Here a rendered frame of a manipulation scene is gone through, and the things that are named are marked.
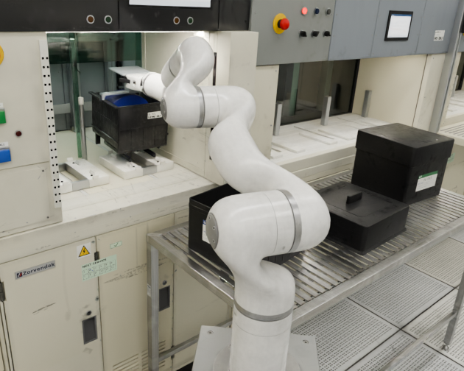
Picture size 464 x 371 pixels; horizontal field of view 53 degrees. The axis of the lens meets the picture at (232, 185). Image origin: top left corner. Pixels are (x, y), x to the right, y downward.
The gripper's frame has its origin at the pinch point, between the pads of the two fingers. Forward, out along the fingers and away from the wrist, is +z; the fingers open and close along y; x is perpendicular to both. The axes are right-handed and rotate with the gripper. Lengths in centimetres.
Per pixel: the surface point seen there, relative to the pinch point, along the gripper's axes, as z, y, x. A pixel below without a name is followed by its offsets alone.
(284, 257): -73, 15, -43
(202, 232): -56, -4, -38
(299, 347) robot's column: -102, -7, -45
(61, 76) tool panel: 57, -8, -9
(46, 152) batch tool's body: -35, -42, -13
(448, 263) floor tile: -41, 196, -121
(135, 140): -8.0, -2.9, -21.6
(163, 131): -7.3, 9.2, -19.9
